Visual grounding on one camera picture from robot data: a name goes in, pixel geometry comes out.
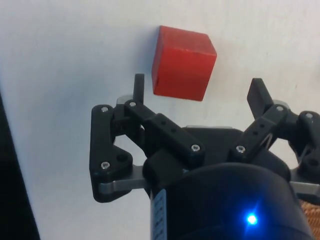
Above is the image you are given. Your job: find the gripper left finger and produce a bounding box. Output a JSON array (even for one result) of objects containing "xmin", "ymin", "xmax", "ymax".
[{"xmin": 89, "ymin": 73, "xmax": 207, "ymax": 203}]

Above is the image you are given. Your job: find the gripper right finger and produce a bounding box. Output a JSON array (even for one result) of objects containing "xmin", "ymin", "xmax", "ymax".
[{"xmin": 228, "ymin": 77, "xmax": 320, "ymax": 196}]

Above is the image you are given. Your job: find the red cube block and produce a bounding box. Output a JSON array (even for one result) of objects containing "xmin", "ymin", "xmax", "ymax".
[{"xmin": 151, "ymin": 25, "xmax": 218, "ymax": 102}]

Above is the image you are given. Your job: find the wicker basket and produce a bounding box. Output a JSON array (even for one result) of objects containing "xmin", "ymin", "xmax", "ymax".
[{"xmin": 299, "ymin": 199, "xmax": 320, "ymax": 240}]

